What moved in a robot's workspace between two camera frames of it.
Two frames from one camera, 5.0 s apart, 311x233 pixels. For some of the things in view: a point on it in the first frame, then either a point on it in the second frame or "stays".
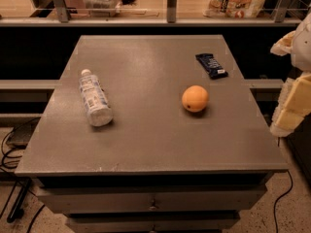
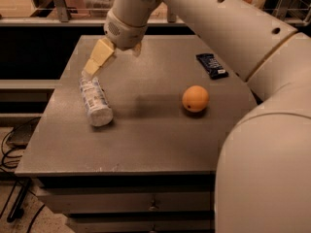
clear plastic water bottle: (97, 105) stays
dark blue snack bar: (212, 66) stays
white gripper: (302, 48) → (126, 33)
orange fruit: (194, 98) stays
